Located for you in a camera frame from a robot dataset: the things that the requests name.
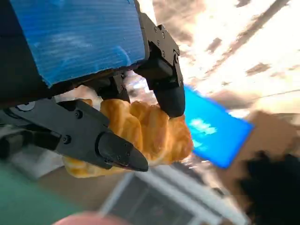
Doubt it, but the green cutting mat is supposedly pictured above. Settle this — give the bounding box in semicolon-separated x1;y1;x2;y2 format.
0;161;81;225

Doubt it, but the orange toy bread loaf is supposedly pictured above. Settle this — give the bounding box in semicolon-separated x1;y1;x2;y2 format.
61;85;195;179

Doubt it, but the blue lit monitor screen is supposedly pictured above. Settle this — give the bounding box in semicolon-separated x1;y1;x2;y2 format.
183;85;255;169

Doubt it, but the pink bowl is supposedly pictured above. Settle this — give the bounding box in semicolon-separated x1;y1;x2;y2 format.
52;210;132;225

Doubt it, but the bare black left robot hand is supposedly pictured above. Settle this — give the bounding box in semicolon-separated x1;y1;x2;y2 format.
0;0;186;173

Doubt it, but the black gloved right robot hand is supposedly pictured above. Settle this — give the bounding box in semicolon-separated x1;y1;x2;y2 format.
236;150;300;225

